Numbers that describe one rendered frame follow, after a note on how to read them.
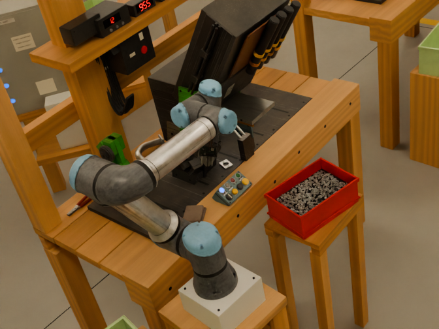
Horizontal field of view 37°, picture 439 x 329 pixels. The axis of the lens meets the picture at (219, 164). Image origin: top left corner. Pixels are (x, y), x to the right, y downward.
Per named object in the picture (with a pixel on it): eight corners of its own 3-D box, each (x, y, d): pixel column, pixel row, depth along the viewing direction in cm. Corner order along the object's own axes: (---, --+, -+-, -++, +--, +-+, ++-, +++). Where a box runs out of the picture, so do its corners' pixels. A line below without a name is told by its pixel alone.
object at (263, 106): (275, 108, 271) (274, 101, 269) (252, 127, 262) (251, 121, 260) (205, 89, 293) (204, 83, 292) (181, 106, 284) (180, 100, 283)
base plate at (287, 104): (313, 101, 310) (312, 97, 309) (159, 243, 249) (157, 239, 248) (243, 83, 335) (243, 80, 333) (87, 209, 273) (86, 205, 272)
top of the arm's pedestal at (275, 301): (287, 304, 223) (286, 296, 221) (223, 366, 208) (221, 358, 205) (223, 264, 244) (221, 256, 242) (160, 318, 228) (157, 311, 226)
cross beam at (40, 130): (226, 17, 330) (223, 1, 325) (25, 156, 258) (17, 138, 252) (218, 16, 333) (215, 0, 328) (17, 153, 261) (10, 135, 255)
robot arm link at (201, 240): (210, 280, 205) (200, 249, 197) (181, 266, 213) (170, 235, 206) (234, 256, 211) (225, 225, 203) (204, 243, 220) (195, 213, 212)
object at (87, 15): (104, 29, 250) (99, 12, 246) (76, 47, 242) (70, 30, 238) (92, 27, 255) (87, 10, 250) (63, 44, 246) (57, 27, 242)
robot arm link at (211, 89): (191, 84, 208) (209, 74, 213) (191, 111, 215) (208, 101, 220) (210, 94, 204) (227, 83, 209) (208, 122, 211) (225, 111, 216)
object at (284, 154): (360, 109, 321) (359, 83, 312) (157, 316, 237) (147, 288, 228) (336, 103, 329) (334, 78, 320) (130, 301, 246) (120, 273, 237)
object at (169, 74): (234, 116, 308) (221, 53, 288) (193, 151, 291) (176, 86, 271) (204, 108, 319) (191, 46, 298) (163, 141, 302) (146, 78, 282)
